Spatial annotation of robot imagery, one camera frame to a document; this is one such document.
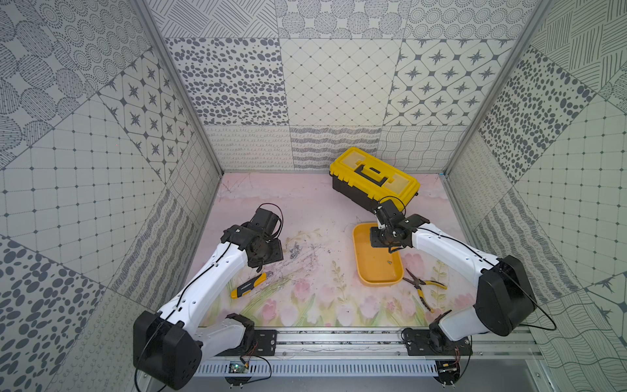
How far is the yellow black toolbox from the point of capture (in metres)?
0.95

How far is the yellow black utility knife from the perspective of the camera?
0.84m

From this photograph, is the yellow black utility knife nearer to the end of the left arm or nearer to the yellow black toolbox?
the end of the left arm

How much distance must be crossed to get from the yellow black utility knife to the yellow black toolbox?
479 millimetres
